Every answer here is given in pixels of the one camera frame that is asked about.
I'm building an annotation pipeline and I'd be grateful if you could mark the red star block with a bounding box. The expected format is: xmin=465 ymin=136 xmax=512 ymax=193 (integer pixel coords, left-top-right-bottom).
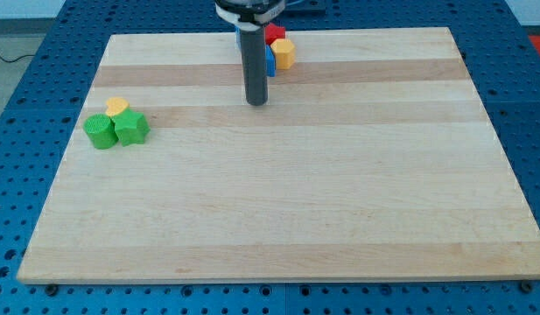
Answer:
xmin=264 ymin=23 xmax=286 ymax=46

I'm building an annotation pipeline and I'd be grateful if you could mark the blue block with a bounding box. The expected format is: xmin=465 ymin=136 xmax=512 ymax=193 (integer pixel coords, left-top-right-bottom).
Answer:
xmin=235 ymin=27 xmax=276 ymax=80

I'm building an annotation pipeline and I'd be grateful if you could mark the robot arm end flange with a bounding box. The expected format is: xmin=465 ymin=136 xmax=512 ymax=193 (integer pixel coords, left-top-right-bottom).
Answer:
xmin=214 ymin=0 xmax=286 ymax=25

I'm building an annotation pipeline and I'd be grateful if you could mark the yellow heart block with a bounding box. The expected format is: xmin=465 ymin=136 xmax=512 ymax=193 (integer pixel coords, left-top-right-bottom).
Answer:
xmin=105 ymin=97 xmax=130 ymax=117

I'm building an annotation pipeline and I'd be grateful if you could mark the black cable on floor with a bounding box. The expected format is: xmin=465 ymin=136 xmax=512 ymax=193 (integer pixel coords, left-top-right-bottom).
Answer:
xmin=0 ymin=42 xmax=37 ymax=64

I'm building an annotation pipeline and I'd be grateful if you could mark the green star block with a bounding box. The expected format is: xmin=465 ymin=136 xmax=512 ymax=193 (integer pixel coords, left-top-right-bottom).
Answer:
xmin=112 ymin=108 xmax=151 ymax=146

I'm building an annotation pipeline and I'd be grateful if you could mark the yellow hexagon block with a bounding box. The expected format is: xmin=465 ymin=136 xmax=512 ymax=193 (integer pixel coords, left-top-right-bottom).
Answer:
xmin=270 ymin=38 xmax=296 ymax=70

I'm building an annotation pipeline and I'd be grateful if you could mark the green cylinder block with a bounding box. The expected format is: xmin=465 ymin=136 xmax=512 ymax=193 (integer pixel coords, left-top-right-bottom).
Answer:
xmin=83 ymin=114 xmax=118 ymax=150

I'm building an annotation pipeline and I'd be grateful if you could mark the wooden board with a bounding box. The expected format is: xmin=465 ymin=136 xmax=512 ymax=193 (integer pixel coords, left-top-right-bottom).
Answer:
xmin=18 ymin=27 xmax=540 ymax=284

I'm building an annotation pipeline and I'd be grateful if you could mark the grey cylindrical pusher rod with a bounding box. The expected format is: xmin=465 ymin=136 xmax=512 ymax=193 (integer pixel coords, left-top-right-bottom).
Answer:
xmin=240 ymin=27 xmax=268 ymax=106

